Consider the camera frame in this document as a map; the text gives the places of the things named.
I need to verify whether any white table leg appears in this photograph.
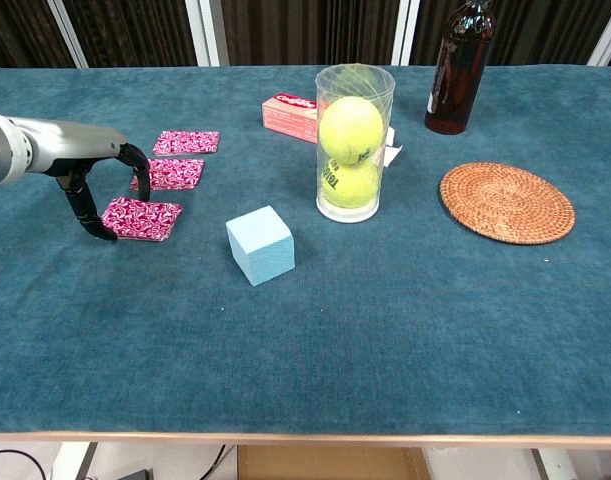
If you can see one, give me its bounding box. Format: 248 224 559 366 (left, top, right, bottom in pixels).
531 448 582 480
51 441 99 480

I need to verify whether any dark pleated curtain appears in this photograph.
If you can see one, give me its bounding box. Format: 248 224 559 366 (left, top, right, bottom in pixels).
0 0 611 69

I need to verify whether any yellow tennis ball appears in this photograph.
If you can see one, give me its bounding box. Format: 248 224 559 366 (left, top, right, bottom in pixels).
318 161 382 210
318 96 385 166

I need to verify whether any pink toothpaste box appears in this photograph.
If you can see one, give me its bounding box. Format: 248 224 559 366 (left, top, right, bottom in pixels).
261 91 404 167

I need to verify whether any round woven rattan coaster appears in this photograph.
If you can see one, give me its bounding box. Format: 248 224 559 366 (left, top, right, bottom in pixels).
439 161 577 246

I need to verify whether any clear plastic ball canister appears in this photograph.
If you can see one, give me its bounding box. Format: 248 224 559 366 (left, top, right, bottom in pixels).
314 63 397 224

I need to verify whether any white frame post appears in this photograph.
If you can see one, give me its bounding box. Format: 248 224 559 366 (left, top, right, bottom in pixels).
391 0 420 67
184 0 230 68
47 0 90 69
587 0 611 67

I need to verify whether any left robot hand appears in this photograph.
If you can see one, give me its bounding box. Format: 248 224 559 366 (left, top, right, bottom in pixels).
29 118 152 242

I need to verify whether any teal velvet table cloth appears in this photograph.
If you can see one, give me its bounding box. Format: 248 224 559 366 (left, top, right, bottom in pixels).
0 63 611 437

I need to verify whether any light blue foam cube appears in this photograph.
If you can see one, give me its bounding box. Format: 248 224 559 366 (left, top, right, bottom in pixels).
225 205 296 288

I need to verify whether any black floor cable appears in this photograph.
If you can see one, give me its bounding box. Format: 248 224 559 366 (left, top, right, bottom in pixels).
198 443 232 480
0 449 47 480

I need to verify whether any brown glass bottle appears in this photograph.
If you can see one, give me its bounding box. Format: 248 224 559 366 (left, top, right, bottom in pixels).
424 0 498 136

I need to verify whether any cardboard box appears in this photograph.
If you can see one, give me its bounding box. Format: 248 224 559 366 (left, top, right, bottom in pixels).
236 444 432 480

